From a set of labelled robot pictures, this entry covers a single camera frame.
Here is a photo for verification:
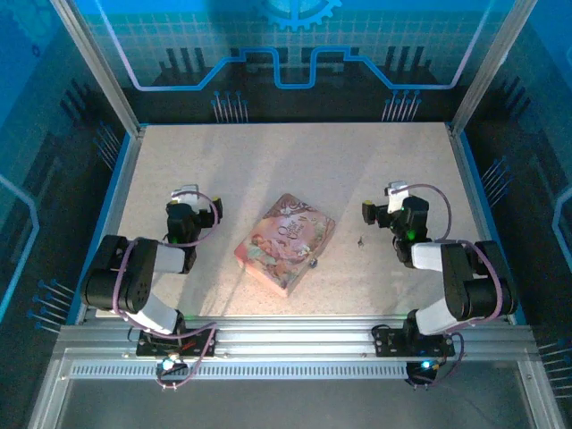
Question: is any pink illustrated diary book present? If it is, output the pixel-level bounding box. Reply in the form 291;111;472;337
233;192;336;298

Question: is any small lit connector board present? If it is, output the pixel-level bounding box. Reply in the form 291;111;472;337
405;357;444;386
156;354;189;377

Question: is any purple cable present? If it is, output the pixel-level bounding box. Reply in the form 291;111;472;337
391;182;506;390
111;190;223;390

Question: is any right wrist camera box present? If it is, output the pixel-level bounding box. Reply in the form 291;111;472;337
386;181;410;215

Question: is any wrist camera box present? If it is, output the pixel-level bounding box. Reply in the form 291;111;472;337
171;184;200;203
386;181;410;215

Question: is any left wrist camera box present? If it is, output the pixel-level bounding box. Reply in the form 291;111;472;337
171;184;200;203

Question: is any aluminium side rail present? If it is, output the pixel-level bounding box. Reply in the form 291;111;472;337
73;126;147;325
445;122;517;325

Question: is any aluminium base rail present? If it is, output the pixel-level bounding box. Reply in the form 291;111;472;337
53;314;540;361

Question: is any aluminium frame post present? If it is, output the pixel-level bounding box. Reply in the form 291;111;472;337
48;0;147;135
449;0;540;135

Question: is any slotted grey cable duct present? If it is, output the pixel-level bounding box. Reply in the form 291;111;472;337
66;364;524;381

